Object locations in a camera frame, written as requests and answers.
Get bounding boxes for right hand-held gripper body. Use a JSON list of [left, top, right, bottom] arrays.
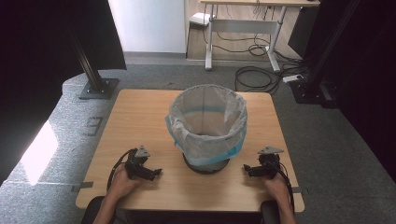
[[257, 146, 285, 180]]

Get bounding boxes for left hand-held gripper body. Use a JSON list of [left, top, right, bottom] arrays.
[[125, 145, 151, 181]]

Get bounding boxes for dark round trash bin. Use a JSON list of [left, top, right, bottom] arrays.
[[181, 152, 232, 175]]

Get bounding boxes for bin with plastic liner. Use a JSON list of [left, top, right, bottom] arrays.
[[164, 83, 248, 167]]

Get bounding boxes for person's left hand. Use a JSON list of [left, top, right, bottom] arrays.
[[106, 172, 144, 201]]

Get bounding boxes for person's right hand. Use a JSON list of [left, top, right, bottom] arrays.
[[263, 177, 291, 203]]

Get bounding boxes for grey tape strip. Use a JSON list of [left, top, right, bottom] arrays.
[[71, 181, 94, 193]]

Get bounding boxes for white power strip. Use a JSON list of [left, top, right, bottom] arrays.
[[282, 74, 304, 84]]

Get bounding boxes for black metal stand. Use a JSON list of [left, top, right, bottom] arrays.
[[65, 27, 120, 101], [289, 0, 363, 110]]

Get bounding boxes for dark curtain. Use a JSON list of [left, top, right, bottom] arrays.
[[303, 0, 396, 183], [0, 0, 128, 185]]

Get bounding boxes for black flat panel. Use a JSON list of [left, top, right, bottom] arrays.
[[287, 5, 320, 60]]

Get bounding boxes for white metal-legged desk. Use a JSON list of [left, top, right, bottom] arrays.
[[199, 0, 321, 73]]

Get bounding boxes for white box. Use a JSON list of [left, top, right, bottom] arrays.
[[189, 11, 217, 28]]

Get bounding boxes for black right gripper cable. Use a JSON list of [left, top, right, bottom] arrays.
[[271, 161, 296, 217]]

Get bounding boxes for black floor cables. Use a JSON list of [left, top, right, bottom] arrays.
[[202, 4, 311, 96]]

